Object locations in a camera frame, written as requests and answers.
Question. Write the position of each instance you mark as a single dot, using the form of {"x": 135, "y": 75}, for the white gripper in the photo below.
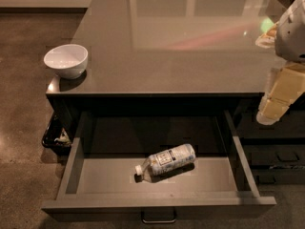
{"x": 292, "y": 37}

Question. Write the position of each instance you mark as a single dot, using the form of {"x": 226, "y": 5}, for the clear blue plastic bottle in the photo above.
{"x": 166, "y": 161}

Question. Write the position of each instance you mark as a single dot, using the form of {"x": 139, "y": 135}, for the dark grey counter cabinet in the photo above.
{"x": 142, "y": 65}

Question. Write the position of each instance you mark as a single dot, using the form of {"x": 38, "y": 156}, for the open grey top drawer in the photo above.
{"x": 100, "y": 181}

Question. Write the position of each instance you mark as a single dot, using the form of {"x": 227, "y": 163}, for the white ceramic bowl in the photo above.
{"x": 67, "y": 61}

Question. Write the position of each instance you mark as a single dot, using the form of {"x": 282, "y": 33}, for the metal drawer handle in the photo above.
{"x": 162, "y": 216}

